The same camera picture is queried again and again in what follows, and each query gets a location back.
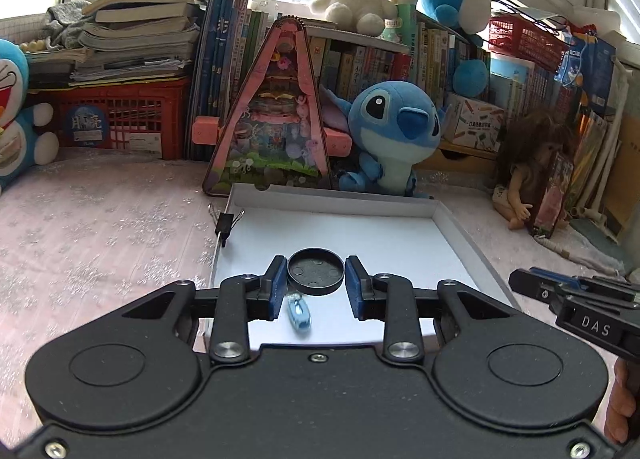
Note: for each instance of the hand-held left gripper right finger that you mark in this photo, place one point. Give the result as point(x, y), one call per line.
point(352, 289)

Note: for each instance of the black round cap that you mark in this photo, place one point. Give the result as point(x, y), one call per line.
point(316, 271)

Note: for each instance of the stack of flat books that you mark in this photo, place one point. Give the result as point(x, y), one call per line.
point(140, 29)

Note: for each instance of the small black binder clip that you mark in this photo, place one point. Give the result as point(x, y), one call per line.
point(225, 226)

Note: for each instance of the grey crumpled cloth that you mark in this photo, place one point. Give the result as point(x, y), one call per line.
point(67, 21)

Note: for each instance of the dark photo card box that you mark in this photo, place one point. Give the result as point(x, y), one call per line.
point(552, 199)

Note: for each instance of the blue cat plush toy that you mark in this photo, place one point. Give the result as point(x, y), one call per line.
point(15, 114)

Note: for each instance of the wooden drawer shelf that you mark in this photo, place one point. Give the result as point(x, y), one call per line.
point(460, 164)

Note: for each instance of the pink triangular house model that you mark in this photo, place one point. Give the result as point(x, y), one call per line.
point(280, 129)

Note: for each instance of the upright blue thin books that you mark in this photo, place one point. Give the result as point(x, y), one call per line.
point(215, 64)

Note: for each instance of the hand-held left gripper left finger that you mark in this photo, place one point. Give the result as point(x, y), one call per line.
point(277, 289)

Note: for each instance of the blue alien plush toy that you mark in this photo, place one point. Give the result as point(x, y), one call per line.
point(390, 134)

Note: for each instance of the blue paper bag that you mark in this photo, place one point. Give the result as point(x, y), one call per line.
point(587, 69)

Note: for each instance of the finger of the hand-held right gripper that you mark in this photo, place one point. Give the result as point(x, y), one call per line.
point(560, 276)
point(535, 284)

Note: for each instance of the red plastic basket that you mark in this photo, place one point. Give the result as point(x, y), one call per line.
point(120, 124)

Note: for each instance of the pink snowflake tablecloth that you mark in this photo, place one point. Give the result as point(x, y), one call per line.
point(100, 239)

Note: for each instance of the brown haired doll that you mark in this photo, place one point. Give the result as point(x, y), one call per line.
point(525, 164)

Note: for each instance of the colourful printed carton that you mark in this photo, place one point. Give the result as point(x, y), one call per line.
point(475, 124)

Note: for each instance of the small red mesh basket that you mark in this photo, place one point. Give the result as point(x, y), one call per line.
point(525, 44)

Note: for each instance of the row of upright books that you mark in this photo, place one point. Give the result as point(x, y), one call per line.
point(350, 69)

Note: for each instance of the person's right hand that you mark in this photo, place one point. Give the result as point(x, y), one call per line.
point(622, 399)

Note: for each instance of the small blue clip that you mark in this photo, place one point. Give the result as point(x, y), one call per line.
point(299, 314)

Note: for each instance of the white cardboard box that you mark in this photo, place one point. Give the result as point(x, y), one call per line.
point(375, 229)

